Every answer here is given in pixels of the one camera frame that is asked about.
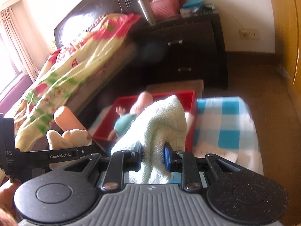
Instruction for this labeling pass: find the wall power outlet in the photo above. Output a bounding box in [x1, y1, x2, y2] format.
[239, 28, 260, 40]

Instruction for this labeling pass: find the cream plush toy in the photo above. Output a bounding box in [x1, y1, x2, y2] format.
[46, 128, 92, 170]

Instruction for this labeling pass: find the wooden wardrobe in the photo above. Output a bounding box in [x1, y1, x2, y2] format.
[266, 0, 301, 104]

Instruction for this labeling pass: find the blue white checkered tablecloth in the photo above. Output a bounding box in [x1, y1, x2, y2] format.
[88, 96, 265, 186]

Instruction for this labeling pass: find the blue cloth on nightstand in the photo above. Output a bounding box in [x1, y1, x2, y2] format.
[182, 0, 204, 9]

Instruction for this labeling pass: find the pink plastic basket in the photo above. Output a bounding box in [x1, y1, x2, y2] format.
[150, 0, 180, 21]

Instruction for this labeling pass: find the steel thermos flask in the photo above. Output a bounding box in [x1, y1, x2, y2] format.
[138, 0, 156, 26]

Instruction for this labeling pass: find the orange ribbed bottle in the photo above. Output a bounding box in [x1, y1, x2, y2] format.
[54, 106, 87, 131]

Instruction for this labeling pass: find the brown wooden stool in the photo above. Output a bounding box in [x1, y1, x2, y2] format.
[146, 80, 204, 98]

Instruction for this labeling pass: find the white power cable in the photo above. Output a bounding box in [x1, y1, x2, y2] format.
[217, 8, 246, 35]

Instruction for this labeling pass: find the dark wooden headboard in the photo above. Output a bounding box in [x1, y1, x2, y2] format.
[54, 0, 141, 48]

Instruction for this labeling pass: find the dark wooden nightstand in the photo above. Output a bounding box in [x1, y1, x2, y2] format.
[132, 12, 228, 89]

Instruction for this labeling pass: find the light green towel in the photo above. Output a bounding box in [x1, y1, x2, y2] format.
[111, 95, 187, 184]

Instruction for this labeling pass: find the teal plush doll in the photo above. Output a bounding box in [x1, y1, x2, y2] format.
[107, 106, 138, 141]

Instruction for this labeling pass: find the red cardboard box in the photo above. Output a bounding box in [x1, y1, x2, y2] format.
[89, 90, 198, 152]

